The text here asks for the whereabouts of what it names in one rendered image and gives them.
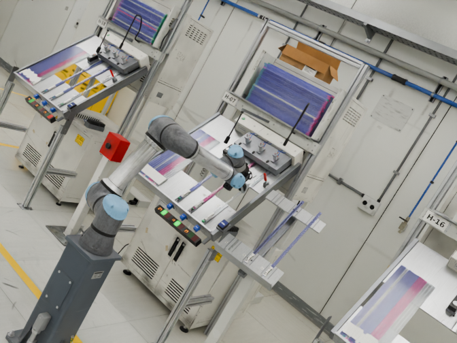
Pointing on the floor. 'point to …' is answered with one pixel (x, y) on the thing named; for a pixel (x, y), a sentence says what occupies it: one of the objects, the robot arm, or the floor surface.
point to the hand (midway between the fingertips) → (241, 191)
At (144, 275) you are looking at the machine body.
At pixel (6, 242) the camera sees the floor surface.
